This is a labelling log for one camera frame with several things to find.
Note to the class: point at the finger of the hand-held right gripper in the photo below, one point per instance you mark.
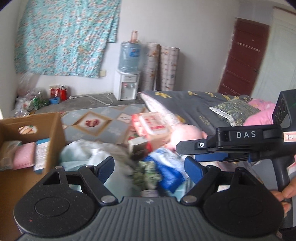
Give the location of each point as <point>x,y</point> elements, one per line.
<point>212,158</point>
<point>196,146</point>

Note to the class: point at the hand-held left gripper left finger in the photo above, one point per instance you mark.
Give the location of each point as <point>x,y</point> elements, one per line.
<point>106,169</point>

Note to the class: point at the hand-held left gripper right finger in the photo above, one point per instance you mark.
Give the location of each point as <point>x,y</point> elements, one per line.
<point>193,169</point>

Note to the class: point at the pink plush toy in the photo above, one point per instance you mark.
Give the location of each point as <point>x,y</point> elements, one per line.
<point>187,136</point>

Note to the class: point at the blue white soft packet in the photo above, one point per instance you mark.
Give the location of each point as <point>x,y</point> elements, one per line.
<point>168,171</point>

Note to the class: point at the gold brown small box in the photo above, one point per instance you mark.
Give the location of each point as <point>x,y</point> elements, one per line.
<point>138,147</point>

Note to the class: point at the green floral scrunchie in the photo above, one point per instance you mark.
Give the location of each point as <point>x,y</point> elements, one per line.
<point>146,176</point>

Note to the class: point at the brown cardboard box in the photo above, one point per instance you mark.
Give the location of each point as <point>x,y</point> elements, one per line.
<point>53,132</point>

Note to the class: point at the blue white medicine box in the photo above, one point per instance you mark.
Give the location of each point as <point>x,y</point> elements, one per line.
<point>41,155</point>

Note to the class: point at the pink knitted cloth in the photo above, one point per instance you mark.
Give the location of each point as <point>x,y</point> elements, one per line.
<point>24,155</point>

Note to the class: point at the clear zip packet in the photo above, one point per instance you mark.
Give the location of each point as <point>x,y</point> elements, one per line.
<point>9,155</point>

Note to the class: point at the person's right hand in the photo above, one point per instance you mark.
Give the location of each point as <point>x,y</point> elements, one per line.
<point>290,190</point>

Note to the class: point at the pink pillow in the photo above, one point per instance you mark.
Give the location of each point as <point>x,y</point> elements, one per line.
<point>261,115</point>

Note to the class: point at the white plastic bag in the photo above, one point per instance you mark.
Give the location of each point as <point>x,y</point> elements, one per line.
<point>87,153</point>

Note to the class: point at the green patterned lace pillow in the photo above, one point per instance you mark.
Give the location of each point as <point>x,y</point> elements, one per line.
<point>233,111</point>

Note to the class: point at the patterned tablecloth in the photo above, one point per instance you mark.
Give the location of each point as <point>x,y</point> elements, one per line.
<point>104,129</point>

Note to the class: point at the grey quilt with yellow print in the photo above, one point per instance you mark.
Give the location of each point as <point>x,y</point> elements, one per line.
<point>189,104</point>

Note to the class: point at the pink wet wipes pack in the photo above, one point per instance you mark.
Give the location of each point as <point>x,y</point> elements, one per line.
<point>152,125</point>

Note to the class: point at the brown door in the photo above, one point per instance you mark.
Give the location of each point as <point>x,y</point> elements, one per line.
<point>242,58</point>

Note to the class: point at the checked rolled mat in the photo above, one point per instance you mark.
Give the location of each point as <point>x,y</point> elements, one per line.
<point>169,69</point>

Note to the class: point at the white water dispenser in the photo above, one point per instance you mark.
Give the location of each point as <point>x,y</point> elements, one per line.
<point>126,85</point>

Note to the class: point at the white door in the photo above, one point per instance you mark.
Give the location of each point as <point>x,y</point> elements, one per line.
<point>277,51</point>

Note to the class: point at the red bottle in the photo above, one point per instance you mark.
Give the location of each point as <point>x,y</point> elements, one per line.
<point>63,92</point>

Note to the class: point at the floral rolled mat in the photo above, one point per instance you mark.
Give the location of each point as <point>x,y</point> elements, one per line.
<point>150,67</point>

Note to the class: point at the red white box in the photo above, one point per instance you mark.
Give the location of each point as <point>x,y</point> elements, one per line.
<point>54,91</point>

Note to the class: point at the clear crumpled plastic bags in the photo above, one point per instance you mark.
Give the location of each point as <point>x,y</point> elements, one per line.
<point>30,97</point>

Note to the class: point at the blue water jug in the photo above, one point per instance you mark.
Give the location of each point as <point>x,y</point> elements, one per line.
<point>129,55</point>

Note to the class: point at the pink item on jug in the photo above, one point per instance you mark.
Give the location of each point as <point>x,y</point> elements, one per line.
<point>135,37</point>

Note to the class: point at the teal floral hanging cloth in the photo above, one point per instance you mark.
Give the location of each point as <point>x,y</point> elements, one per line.
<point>64,34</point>

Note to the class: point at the wall socket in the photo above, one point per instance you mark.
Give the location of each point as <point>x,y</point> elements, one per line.
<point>103,73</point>

